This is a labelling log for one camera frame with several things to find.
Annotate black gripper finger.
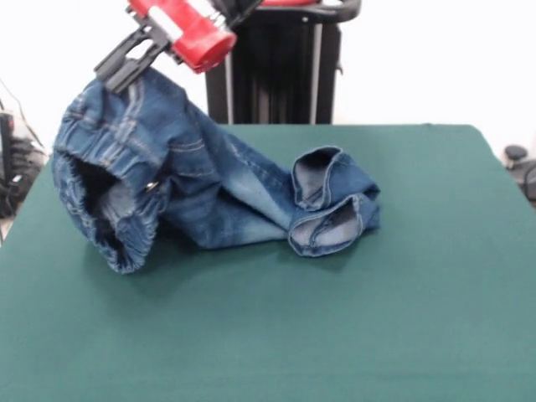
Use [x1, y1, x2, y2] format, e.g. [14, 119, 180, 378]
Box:
[93, 23, 159, 84]
[105, 40, 168, 95]

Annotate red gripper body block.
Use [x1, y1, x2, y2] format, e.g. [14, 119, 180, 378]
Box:
[126, 0, 238, 76]

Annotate blue denim jeans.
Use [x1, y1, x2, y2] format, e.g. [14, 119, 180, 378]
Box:
[50, 68, 383, 276]

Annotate black electronics box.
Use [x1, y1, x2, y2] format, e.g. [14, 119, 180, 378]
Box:
[0, 111, 16, 182]

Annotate dark green table cloth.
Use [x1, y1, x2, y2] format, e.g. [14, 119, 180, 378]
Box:
[0, 122, 536, 402]

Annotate black office chair base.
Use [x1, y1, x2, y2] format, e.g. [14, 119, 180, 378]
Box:
[503, 144, 536, 198]

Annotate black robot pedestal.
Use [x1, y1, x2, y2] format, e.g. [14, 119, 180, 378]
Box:
[204, 0, 362, 126]

